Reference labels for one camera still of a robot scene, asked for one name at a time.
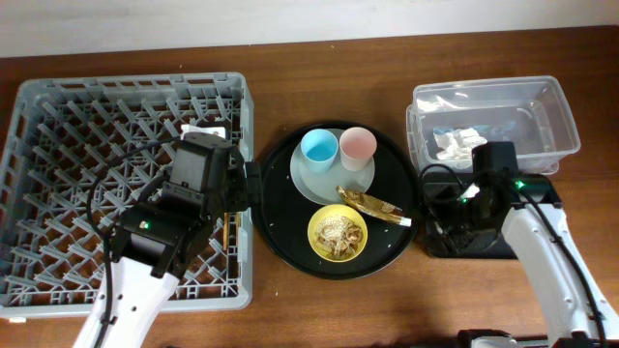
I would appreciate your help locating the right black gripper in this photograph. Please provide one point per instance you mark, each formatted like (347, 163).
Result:
(446, 234)

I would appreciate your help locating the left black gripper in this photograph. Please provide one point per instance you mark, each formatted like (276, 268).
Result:
(251, 185)

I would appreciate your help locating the white napkin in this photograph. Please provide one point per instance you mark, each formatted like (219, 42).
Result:
(457, 144)

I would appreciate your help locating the gold foil wrapper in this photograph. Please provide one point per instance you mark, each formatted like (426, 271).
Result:
(374, 207)

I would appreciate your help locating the pink cup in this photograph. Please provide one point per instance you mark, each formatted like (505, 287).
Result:
(357, 146)

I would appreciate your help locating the yellow bowl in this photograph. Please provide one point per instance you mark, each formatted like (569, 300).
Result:
(336, 210)

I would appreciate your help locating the food scraps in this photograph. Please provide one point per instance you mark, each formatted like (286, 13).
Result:
(339, 237)

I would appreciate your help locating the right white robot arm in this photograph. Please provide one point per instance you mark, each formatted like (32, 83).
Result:
(525, 211)

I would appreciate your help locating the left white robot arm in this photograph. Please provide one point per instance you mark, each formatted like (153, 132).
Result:
(151, 245)

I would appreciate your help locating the grey plastic dishwasher rack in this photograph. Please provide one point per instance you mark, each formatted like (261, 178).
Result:
(77, 153)

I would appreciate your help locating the black rectangular tray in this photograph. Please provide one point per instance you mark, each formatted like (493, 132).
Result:
(523, 187)

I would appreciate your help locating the clear plastic bin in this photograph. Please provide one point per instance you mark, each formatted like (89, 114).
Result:
(531, 112)

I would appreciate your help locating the round black tray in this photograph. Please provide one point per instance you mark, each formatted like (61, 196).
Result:
(284, 216)

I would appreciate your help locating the grey round plate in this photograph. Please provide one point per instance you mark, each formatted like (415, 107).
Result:
(320, 188)

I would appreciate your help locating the light blue cup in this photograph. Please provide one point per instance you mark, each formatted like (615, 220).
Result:
(319, 148)

